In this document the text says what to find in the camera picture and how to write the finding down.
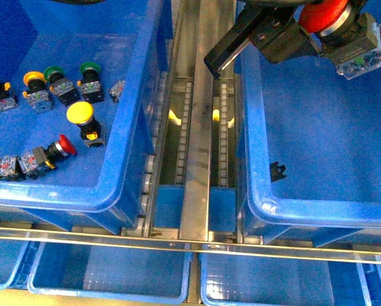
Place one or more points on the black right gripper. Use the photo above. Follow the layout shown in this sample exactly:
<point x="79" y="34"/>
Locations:
<point x="271" y="27"/>

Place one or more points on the red mushroom button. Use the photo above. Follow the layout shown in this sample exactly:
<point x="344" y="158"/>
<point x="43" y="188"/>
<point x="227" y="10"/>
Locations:
<point x="350" y="38"/>

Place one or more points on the large yellow mushroom button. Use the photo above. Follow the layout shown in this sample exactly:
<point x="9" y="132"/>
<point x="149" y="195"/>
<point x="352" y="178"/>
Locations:
<point x="92" y="131"/>

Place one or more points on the blue bin with buttons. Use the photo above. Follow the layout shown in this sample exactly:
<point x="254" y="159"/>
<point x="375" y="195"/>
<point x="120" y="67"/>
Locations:
<point x="100" y="186"/>

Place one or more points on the blue middle bin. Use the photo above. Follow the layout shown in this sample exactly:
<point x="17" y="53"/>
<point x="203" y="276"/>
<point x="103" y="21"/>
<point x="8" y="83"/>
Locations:
<point x="326" y="130"/>

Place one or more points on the black plastic clip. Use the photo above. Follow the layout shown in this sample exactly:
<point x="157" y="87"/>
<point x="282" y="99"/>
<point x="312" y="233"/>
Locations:
<point x="277" y="171"/>

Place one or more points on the green button right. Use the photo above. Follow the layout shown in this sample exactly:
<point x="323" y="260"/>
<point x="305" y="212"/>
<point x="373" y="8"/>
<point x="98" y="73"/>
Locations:
<point x="90" y="84"/>

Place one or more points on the green button middle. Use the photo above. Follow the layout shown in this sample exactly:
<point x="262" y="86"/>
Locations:
<point x="60" y="86"/>

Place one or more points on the small yellow button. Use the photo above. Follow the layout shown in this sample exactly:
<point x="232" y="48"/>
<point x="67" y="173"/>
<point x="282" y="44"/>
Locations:
<point x="37" y="94"/>

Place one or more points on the lower blue bin right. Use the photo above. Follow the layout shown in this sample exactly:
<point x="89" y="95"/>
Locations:
<point x="245" y="280"/>

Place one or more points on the red button lying centre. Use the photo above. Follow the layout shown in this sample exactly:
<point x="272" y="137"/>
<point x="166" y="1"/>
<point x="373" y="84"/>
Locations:
<point x="38" y="161"/>

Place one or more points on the lower blue bin far left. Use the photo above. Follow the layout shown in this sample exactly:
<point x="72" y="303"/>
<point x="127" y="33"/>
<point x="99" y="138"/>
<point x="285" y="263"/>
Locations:
<point x="11" y="255"/>

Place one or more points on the metal roller rack frame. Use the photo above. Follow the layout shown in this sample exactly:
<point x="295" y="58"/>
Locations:
<point x="194" y="225"/>

